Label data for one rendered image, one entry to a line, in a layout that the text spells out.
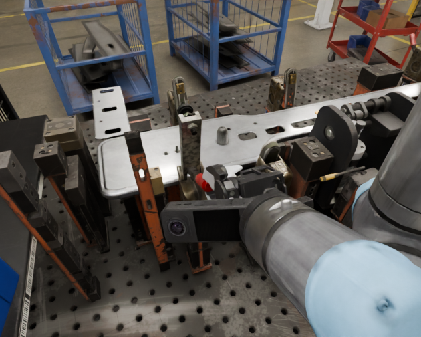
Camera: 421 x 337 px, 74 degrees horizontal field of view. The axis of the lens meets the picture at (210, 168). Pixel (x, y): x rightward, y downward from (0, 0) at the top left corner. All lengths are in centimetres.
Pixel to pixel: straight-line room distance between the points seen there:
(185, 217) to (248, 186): 9
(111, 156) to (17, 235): 28
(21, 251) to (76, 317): 33
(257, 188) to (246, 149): 40
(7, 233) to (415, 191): 64
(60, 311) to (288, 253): 76
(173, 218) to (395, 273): 22
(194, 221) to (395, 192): 20
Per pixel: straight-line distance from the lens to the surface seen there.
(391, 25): 333
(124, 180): 70
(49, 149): 72
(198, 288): 85
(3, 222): 68
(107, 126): 88
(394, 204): 31
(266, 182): 36
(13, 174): 52
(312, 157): 58
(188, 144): 52
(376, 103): 68
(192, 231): 33
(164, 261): 83
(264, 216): 27
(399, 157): 29
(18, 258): 62
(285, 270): 23
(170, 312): 84
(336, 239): 22
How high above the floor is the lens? 149
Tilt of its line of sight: 45 degrees down
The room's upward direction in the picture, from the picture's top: straight up
